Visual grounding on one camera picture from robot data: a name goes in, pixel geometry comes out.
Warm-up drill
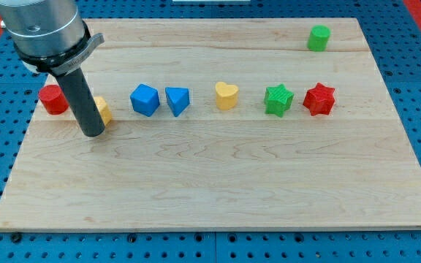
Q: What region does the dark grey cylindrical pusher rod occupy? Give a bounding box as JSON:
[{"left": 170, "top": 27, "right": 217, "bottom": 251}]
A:
[{"left": 56, "top": 68, "right": 105, "bottom": 137}]

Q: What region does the blue triangle block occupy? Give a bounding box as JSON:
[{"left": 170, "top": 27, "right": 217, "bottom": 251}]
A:
[{"left": 165, "top": 87, "right": 190, "bottom": 117}]

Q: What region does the red cylinder block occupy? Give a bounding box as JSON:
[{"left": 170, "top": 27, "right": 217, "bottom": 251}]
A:
[{"left": 38, "top": 85, "right": 69, "bottom": 115}]

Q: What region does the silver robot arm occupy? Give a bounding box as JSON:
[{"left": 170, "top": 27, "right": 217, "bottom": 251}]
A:
[{"left": 0, "top": 0, "right": 105, "bottom": 137}]

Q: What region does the yellow block behind rod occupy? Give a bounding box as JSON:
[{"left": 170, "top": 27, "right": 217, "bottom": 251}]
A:
[{"left": 94, "top": 96, "right": 113, "bottom": 126}]

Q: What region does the green cylinder block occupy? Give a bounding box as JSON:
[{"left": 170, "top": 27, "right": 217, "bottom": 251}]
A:
[{"left": 307, "top": 25, "right": 331, "bottom": 52}]

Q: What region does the black clamp ring mount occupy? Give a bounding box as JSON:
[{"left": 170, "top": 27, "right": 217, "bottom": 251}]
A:
[{"left": 14, "top": 22, "right": 105, "bottom": 77}]

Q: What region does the green star block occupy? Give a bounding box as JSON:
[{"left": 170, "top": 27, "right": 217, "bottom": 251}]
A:
[{"left": 263, "top": 83, "right": 294, "bottom": 118}]

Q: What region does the yellow heart block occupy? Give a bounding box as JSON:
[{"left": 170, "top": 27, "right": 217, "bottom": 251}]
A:
[{"left": 215, "top": 82, "right": 239, "bottom": 110}]

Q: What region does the blue cube block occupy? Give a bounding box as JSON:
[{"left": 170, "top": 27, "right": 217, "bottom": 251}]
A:
[{"left": 129, "top": 84, "right": 160, "bottom": 117}]

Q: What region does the red star block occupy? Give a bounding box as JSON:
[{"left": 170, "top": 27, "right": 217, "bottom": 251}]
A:
[{"left": 303, "top": 83, "right": 335, "bottom": 116}]

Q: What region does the wooden board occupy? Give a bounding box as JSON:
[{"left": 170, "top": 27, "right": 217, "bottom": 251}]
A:
[{"left": 0, "top": 18, "right": 421, "bottom": 233}]

